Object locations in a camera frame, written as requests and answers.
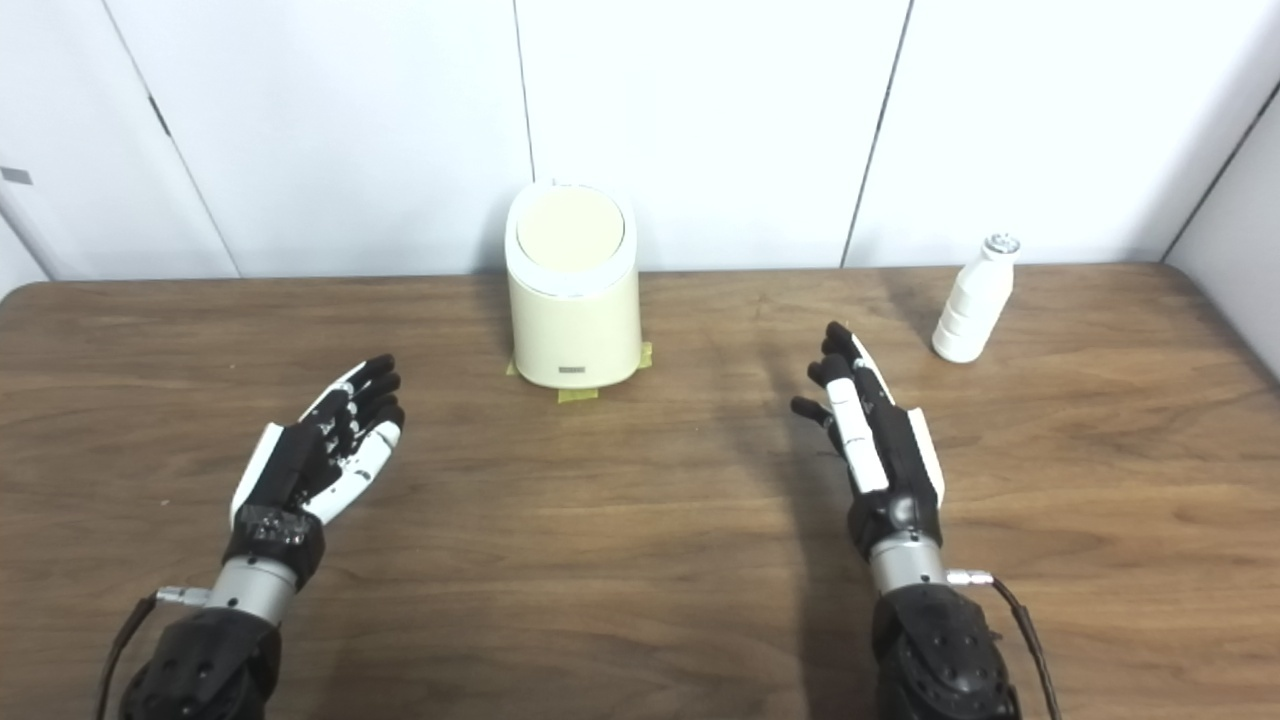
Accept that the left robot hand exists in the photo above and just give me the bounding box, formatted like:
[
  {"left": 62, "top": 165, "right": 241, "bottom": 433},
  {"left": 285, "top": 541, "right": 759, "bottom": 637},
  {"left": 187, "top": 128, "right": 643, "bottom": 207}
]
[{"left": 225, "top": 354, "right": 406, "bottom": 591}]

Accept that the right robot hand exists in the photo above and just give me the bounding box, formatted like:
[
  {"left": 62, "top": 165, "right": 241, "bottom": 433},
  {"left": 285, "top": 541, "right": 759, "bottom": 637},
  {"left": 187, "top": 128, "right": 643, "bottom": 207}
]
[{"left": 790, "top": 320, "right": 947, "bottom": 561}]

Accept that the small white plastic bottle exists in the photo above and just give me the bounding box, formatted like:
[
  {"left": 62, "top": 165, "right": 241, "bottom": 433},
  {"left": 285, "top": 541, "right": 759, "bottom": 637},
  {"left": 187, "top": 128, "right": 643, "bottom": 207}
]
[{"left": 931, "top": 233, "right": 1022, "bottom": 364}]

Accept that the round cream bin lid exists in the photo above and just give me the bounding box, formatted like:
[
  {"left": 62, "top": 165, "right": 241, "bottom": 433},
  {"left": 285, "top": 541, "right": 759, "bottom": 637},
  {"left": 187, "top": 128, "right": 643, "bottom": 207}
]
[{"left": 515, "top": 186, "right": 628, "bottom": 273}]

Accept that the cream-colored bin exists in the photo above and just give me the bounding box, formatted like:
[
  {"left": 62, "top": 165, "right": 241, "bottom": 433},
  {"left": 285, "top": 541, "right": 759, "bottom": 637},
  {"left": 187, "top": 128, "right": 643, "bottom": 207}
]
[{"left": 504, "top": 182, "right": 643, "bottom": 389}]

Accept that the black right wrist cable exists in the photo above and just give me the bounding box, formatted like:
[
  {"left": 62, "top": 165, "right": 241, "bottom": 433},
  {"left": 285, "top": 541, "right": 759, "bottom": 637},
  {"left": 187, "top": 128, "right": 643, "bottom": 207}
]
[{"left": 945, "top": 568, "right": 1063, "bottom": 720}]

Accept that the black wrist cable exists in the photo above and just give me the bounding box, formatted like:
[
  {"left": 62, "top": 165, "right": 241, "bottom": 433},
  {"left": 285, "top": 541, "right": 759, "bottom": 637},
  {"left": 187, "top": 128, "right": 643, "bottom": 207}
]
[
  {"left": 945, "top": 568, "right": 1063, "bottom": 720},
  {"left": 95, "top": 588, "right": 211, "bottom": 720}
]

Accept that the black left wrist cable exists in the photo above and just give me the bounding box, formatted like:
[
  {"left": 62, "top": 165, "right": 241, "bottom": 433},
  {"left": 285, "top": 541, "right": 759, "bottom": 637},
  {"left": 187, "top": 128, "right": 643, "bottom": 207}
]
[{"left": 95, "top": 588, "right": 211, "bottom": 720}]

